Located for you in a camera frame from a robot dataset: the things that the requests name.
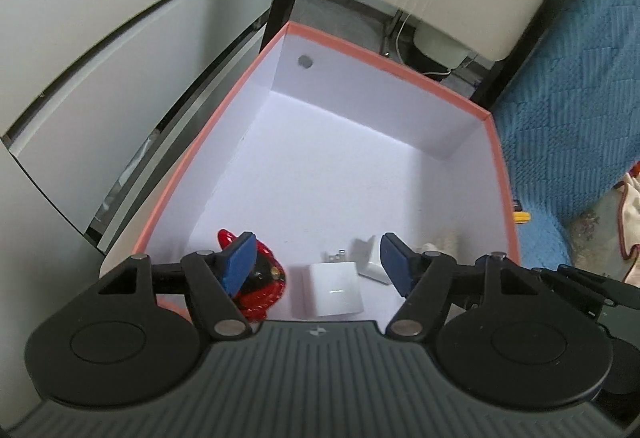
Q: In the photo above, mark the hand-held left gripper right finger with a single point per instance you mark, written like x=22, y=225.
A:
x=397, y=263

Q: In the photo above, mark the white wardrobe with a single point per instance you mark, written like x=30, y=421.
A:
x=100, y=68

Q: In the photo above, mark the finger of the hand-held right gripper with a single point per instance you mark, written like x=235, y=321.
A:
x=575, y=283

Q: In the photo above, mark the pink cardboard box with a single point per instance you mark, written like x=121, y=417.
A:
x=325, y=158

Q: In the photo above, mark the blue quilted chair cushion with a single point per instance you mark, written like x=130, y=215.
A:
x=565, y=118

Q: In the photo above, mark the red lion figurine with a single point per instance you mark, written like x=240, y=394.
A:
x=265, y=283

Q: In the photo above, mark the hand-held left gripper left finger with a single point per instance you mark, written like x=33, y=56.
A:
x=235, y=263

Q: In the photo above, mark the floral bedsheet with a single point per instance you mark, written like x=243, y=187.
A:
x=595, y=228

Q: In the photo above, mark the white charger plug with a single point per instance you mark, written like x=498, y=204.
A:
x=330, y=290

